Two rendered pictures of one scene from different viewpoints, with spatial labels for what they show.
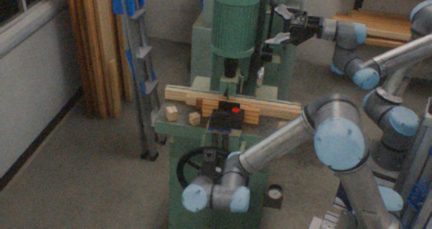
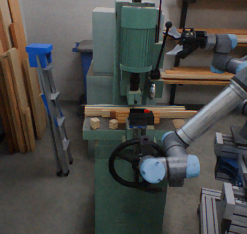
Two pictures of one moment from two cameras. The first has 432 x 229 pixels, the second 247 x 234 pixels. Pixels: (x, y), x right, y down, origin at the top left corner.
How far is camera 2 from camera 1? 58 cm
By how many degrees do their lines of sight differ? 14
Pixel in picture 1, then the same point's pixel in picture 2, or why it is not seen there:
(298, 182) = not seen: hidden behind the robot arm
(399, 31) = (206, 75)
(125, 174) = (47, 189)
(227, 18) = (134, 41)
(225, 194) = (180, 162)
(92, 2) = (9, 66)
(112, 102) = (28, 140)
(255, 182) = not seen: hidden behind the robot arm
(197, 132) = (116, 134)
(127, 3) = (41, 58)
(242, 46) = (146, 63)
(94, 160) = (20, 184)
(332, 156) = not seen: outside the picture
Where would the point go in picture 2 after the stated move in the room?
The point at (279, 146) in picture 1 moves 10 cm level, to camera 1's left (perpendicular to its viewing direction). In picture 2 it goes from (215, 115) to (187, 117)
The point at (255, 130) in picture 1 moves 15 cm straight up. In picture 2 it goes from (159, 127) to (162, 102)
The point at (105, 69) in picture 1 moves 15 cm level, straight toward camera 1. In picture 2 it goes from (22, 115) to (24, 122)
